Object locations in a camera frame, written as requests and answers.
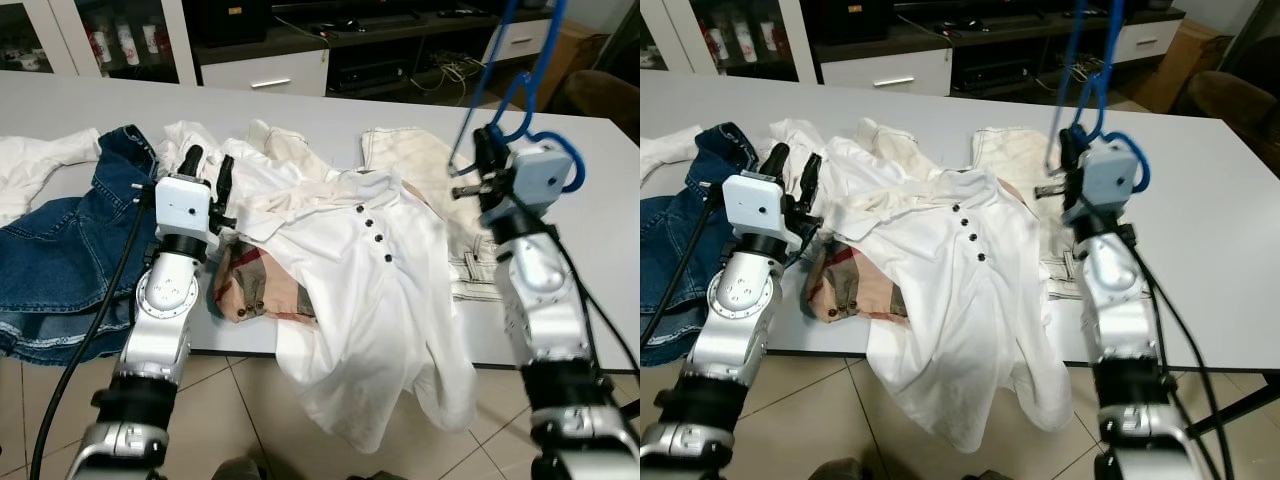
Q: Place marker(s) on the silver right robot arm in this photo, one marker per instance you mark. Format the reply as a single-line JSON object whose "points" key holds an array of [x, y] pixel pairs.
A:
{"points": [[540, 290], [1115, 290]]}

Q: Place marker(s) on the wide white drawer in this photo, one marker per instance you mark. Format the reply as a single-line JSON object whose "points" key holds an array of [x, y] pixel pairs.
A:
{"points": [[265, 75], [885, 75]]}

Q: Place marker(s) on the white buttoned polo shirt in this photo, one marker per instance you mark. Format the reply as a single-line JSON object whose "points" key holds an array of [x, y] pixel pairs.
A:
{"points": [[960, 300], [370, 300]]}

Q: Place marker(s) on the tall brown cardboard box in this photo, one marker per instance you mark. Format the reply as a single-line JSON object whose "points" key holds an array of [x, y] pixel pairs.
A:
{"points": [[1185, 70], [575, 50]]}

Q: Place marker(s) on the white glass door cabinet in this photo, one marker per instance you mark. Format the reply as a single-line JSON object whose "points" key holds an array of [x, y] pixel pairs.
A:
{"points": [[735, 35], [70, 35]]}

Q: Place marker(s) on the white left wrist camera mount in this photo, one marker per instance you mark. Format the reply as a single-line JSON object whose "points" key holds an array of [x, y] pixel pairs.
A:
{"points": [[180, 205], [752, 205]]}

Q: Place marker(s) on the white crumpled garment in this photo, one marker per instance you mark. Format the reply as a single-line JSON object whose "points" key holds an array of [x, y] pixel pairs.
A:
{"points": [[250, 175], [850, 175]]}

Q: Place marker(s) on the brown armchair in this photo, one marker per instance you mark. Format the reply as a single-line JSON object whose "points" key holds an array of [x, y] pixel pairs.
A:
{"points": [[605, 100], [1235, 105]]}

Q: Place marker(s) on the blue denim garment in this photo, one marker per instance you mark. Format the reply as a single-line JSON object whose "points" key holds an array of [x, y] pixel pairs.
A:
{"points": [[675, 250], [60, 250]]}

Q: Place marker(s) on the grey robot left foot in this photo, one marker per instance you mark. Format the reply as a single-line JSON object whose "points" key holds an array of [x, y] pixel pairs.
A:
{"points": [[238, 470], [835, 470]]}

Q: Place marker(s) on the grey robot foot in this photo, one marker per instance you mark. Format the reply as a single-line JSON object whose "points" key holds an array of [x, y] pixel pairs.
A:
{"points": [[990, 476], [835, 470], [380, 475], [238, 470]]}

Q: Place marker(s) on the black TV bench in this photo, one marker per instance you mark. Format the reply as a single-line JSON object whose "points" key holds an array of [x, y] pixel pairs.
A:
{"points": [[1010, 30], [400, 30]]}

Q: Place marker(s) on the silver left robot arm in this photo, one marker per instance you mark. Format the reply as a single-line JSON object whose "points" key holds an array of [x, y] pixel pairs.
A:
{"points": [[165, 300], [740, 300]]}

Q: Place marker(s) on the black media device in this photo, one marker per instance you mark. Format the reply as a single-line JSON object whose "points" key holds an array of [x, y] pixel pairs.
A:
{"points": [[370, 75], [990, 75]]}

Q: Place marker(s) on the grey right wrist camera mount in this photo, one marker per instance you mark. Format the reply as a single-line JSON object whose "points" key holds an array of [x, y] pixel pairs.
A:
{"points": [[535, 175], [1110, 175]]}

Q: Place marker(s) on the beige plaid garment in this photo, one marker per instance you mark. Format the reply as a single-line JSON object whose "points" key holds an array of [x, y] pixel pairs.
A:
{"points": [[845, 290], [250, 290]]}

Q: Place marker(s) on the grey robot right foot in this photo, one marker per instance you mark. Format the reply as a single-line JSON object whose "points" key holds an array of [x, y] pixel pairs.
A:
{"points": [[990, 476], [380, 475]]}

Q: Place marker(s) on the small white drawer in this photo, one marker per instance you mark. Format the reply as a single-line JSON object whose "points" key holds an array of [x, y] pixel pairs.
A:
{"points": [[520, 40], [1150, 40]]}

